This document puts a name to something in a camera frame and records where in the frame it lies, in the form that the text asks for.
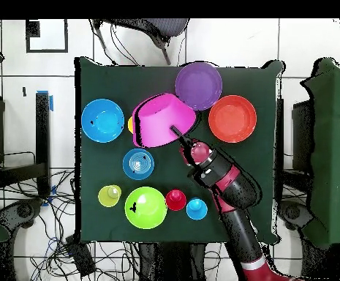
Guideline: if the pink plastic bowl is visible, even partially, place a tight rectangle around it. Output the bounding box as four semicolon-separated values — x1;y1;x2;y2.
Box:
132;92;197;149

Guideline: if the orange plastic bowl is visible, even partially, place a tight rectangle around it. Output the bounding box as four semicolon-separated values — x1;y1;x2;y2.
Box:
208;94;257;144

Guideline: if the small dark blue bowl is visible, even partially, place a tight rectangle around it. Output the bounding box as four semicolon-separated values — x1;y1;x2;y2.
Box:
121;148;155;181

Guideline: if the purple plastic bowl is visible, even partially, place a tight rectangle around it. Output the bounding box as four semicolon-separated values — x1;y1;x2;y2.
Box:
174;61;224;111

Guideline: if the red plastic cup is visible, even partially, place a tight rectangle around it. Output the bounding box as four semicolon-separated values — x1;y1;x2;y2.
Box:
165;189;187;211

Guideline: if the blue plastic cup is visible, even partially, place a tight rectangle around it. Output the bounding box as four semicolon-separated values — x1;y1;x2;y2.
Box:
186;197;209;221

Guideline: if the large light blue bowl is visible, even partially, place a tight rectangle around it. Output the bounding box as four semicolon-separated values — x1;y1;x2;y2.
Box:
80;98;126;144

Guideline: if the green plastic bowl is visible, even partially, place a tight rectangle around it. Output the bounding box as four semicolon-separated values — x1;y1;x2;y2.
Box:
124;186;168;230

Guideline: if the dark green table cloth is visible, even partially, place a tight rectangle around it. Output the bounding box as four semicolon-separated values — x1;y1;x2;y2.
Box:
74;56;284;246

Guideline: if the translucent yellow-green plastic cup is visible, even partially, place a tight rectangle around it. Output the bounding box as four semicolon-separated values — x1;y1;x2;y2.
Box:
97;184;123;209

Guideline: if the grey office chair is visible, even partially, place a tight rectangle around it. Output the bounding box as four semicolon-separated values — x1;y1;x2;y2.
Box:
93;18;191;66

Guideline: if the black floor device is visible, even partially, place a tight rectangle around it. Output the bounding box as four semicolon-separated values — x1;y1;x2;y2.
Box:
277;200;314;231
0;198;44;233

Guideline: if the black power strip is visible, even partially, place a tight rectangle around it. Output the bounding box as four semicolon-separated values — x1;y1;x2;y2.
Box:
64;233;97;277

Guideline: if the black metal frame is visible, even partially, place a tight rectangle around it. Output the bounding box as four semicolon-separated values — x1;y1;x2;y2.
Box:
0;91;52;200
276;98;314;203

